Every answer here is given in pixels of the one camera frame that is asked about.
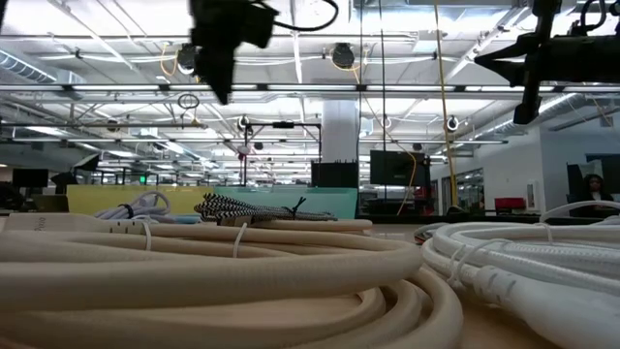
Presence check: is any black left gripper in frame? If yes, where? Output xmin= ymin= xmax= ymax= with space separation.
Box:
xmin=188 ymin=0 xmax=280 ymax=107

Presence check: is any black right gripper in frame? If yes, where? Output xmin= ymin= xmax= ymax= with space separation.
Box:
xmin=474 ymin=0 xmax=620 ymax=125

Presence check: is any black white braided cable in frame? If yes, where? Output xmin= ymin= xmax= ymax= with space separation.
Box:
xmin=193 ymin=192 xmax=339 ymax=227

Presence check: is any thin white charger cable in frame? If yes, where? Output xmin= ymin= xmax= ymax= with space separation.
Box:
xmin=539 ymin=200 xmax=620 ymax=225

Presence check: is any pale lavender cable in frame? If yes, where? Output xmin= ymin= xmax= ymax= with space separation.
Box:
xmin=94 ymin=190 xmax=178 ymax=224

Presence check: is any thick white cable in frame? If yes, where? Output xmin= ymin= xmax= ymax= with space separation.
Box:
xmin=419 ymin=220 xmax=620 ymax=349

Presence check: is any beige cable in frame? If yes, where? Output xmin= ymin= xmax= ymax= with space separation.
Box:
xmin=0 ymin=212 xmax=464 ymax=349

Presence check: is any red storage box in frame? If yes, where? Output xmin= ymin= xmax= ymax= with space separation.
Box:
xmin=494 ymin=196 xmax=527 ymax=212

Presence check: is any person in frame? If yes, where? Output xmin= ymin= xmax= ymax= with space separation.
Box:
xmin=574 ymin=173 xmax=615 ymax=206

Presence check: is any white building column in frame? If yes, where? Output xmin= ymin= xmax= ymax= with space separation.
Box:
xmin=322 ymin=99 xmax=360 ymax=164

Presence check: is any black cabinet box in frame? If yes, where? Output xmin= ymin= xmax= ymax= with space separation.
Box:
xmin=310 ymin=160 xmax=360 ymax=190

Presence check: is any teal plastic bin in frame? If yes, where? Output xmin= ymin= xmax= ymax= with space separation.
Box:
xmin=212 ymin=186 xmax=359 ymax=220

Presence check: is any yellow plastic bin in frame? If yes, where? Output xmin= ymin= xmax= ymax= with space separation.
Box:
xmin=66 ymin=183 xmax=217 ymax=217

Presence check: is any black desk monitor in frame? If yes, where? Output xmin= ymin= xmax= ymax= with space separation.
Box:
xmin=11 ymin=168 xmax=50 ymax=190

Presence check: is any hanging black cable reel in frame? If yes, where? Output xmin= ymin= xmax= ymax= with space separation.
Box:
xmin=330 ymin=42 xmax=357 ymax=70
xmin=175 ymin=42 xmax=199 ymax=75

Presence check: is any yellow hanging power cord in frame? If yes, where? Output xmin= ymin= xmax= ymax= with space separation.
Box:
xmin=432 ymin=0 xmax=460 ymax=210

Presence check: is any black metal stand frame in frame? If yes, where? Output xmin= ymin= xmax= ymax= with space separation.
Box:
xmin=243 ymin=121 xmax=324 ymax=188

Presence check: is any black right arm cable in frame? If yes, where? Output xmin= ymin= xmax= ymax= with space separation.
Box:
xmin=578 ymin=0 xmax=609 ymax=31

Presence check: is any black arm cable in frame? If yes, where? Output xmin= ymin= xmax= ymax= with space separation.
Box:
xmin=251 ymin=0 xmax=340 ymax=33
xmin=578 ymin=0 xmax=609 ymax=31

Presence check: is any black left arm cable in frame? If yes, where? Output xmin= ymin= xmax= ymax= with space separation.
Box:
xmin=251 ymin=0 xmax=340 ymax=33

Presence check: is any black wall monitor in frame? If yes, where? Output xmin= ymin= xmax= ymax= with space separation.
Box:
xmin=369 ymin=149 xmax=428 ymax=188

